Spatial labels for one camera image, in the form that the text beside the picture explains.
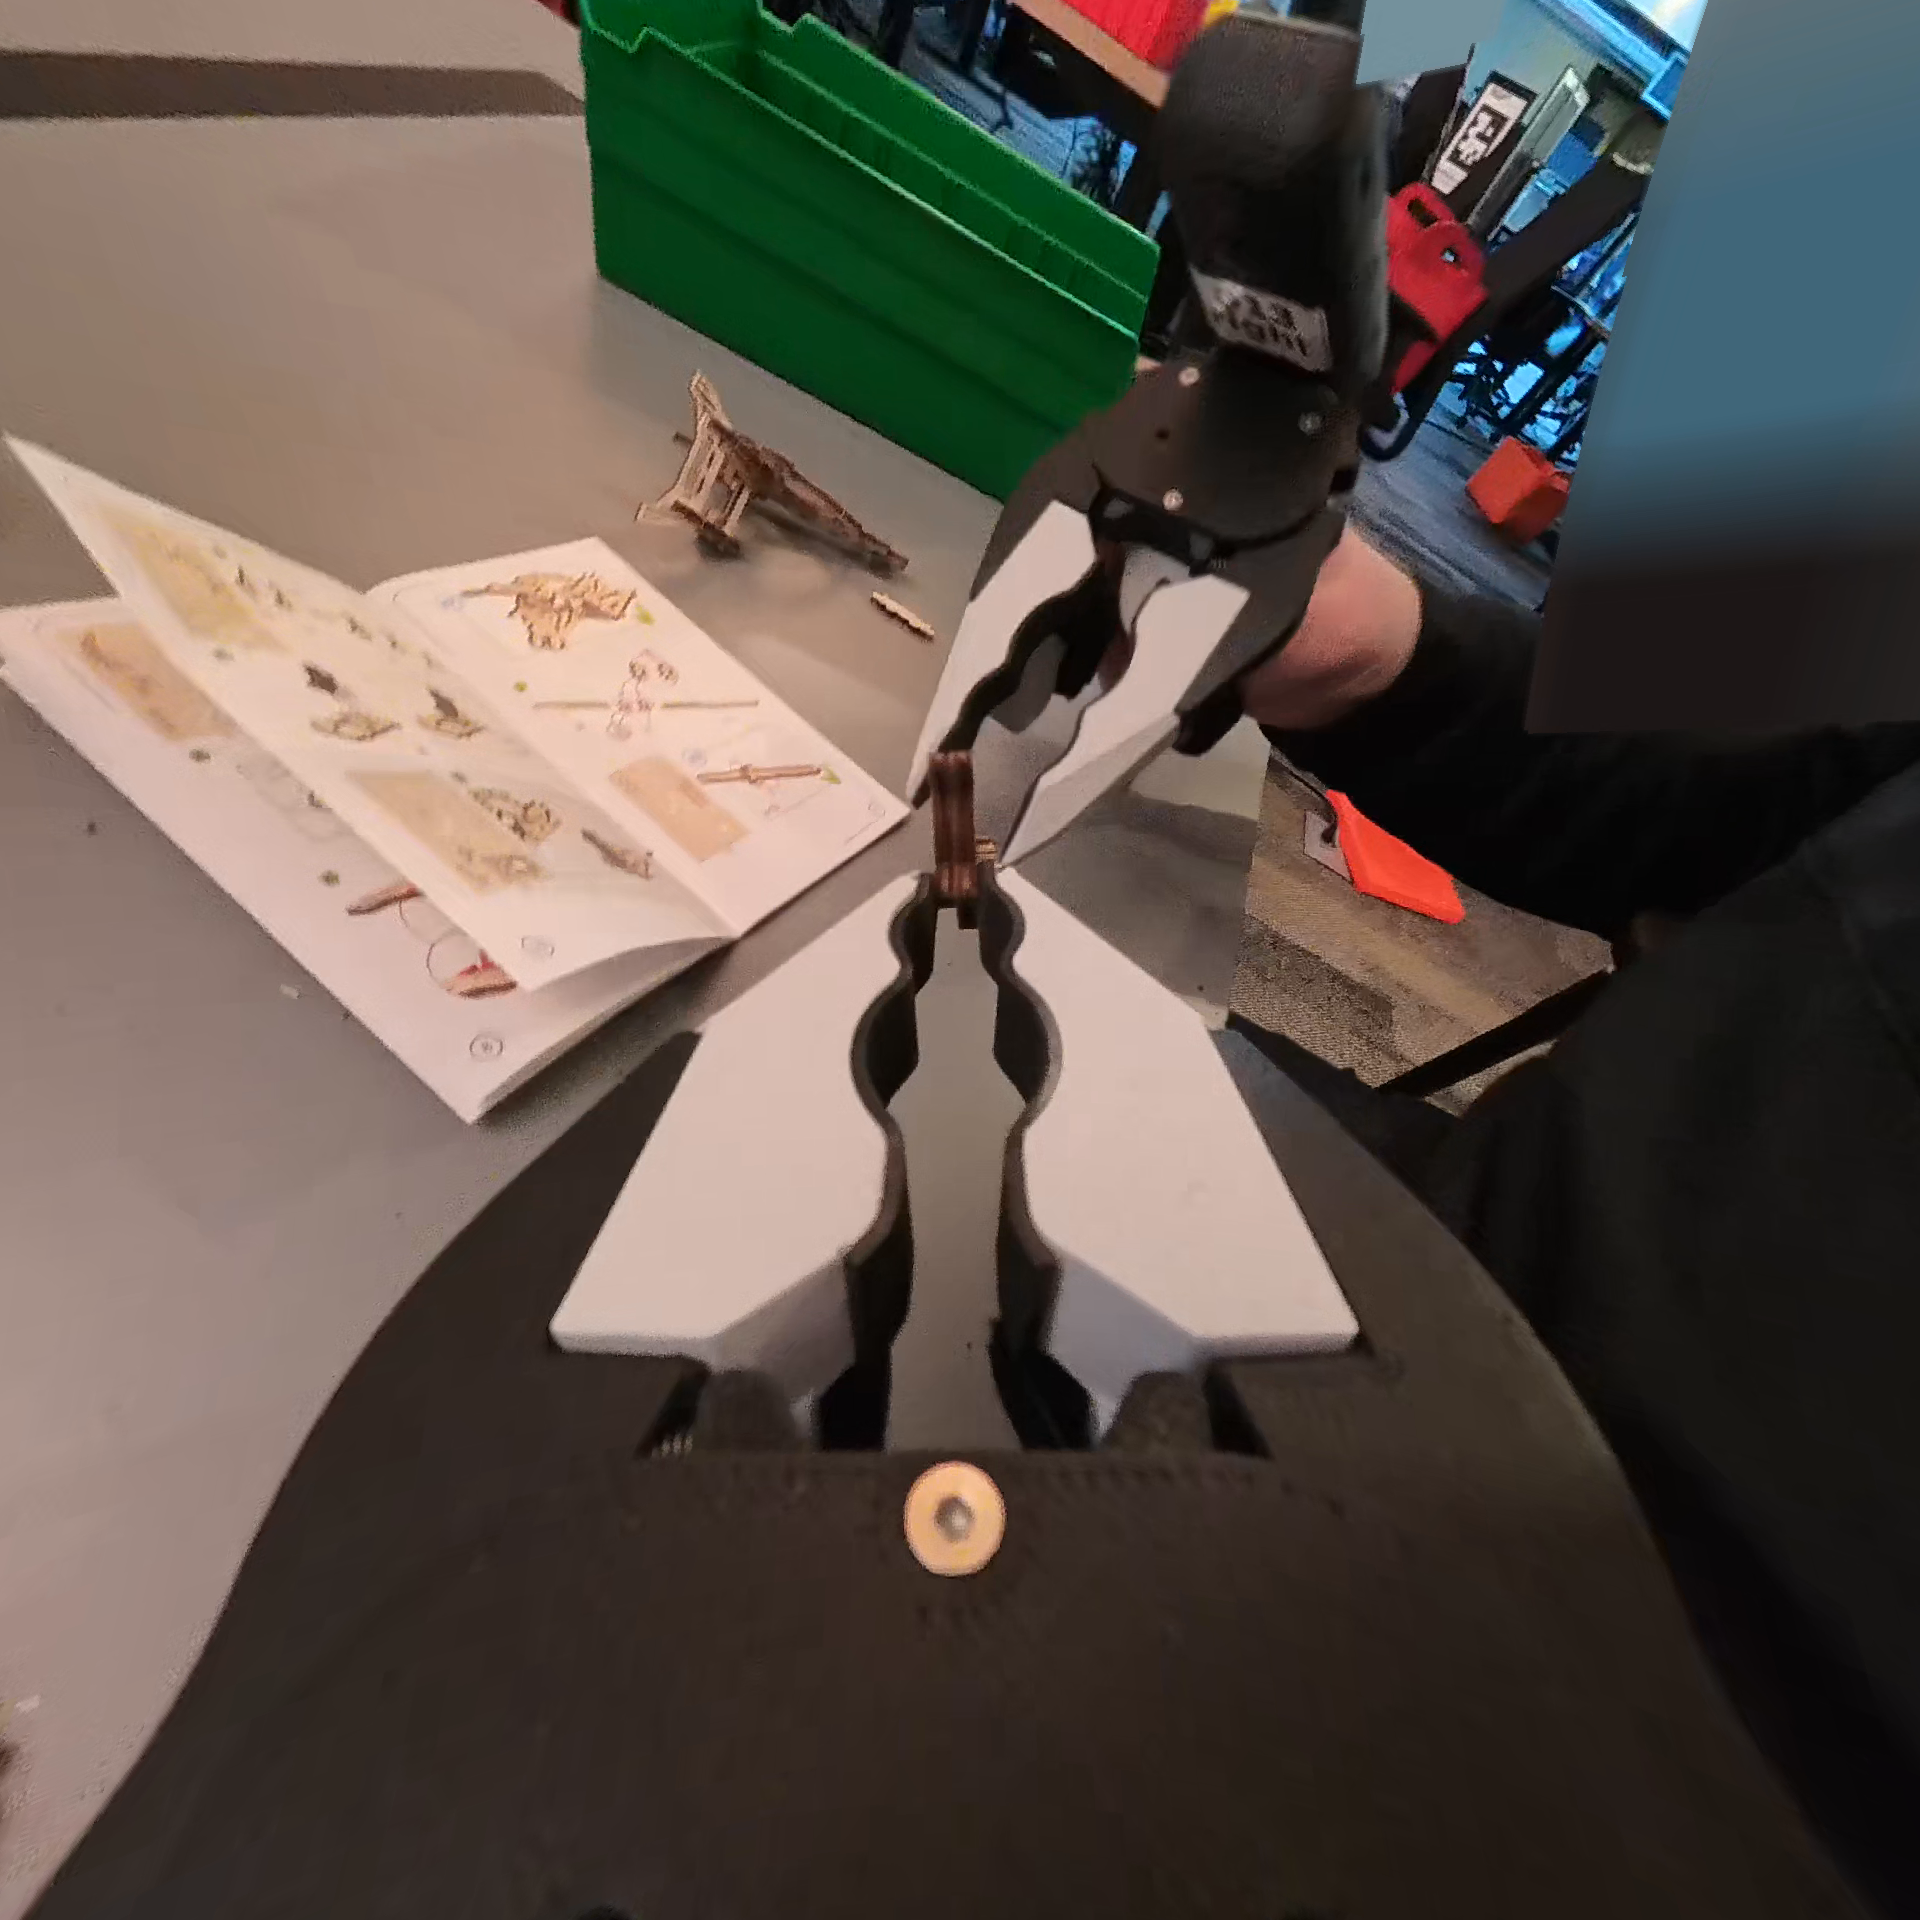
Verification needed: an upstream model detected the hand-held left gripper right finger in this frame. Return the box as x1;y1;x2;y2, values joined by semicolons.
968;866;1363;1455

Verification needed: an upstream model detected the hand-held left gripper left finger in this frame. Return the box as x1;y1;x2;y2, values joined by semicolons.
548;873;945;1455

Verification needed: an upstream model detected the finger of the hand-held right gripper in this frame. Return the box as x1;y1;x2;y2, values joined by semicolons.
997;544;1259;873
907;499;1120;804

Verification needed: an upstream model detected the dark brown wooden wheel part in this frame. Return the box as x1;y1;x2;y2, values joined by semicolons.
929;751;998;913

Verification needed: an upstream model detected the person's right forearm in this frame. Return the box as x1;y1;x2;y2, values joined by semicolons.
1267;577;1920;940

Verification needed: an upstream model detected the person's right hand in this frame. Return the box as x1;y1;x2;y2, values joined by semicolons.
1237;532;1426;730

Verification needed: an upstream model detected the red and black tool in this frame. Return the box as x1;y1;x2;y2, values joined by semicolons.
1380;184;1491;400

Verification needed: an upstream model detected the red plastic bin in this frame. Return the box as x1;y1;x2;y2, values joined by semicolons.
1072;0;1216;68

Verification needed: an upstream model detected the printed marker sign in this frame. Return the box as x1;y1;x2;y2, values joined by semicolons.
1430;67;1531;197

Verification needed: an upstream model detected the orange plastic wedge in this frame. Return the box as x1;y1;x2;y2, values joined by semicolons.
1318;791;1469;929

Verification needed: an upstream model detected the orange plastic bin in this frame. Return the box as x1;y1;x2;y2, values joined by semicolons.
1465;434;1573;543

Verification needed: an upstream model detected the green plastic bin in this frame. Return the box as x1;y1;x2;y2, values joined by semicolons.
576;0;1164;506

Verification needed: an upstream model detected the white instruction booklet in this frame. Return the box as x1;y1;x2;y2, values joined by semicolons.
0;433;913;1127

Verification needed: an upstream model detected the person's black sweater torso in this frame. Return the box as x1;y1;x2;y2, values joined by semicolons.
1424;751;1920;1920

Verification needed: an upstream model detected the wooden model frame assembly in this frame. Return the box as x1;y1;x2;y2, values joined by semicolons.
634;370;913;579

